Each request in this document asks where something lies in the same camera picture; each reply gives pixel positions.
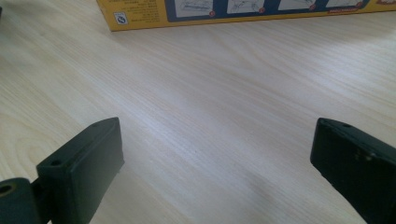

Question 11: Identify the yellow cardboard box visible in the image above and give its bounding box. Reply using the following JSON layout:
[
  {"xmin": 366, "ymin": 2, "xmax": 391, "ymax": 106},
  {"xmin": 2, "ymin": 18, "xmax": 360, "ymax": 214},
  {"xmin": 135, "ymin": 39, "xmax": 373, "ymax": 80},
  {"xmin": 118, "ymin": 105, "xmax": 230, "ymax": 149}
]
[{"xmin": 95, "ymin": 0, "xmax": 396, "ymax": 33}]

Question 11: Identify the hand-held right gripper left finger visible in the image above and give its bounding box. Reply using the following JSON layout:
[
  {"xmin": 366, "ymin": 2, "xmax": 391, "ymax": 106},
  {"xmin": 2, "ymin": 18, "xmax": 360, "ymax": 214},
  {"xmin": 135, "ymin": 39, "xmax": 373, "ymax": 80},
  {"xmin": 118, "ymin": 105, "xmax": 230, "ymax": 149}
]
[{"xmin": 35, "ymin": 117, "xmax": 125, "ymax": 224}]

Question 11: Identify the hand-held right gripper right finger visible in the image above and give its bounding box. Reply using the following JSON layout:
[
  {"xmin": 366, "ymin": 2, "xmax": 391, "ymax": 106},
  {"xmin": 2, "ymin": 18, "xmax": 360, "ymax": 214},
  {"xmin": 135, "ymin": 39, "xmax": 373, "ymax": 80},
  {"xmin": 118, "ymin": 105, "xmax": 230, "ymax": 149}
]
[{"xmin": 309, "ymin": 117, "xmax": 396, "ymax": 224}]

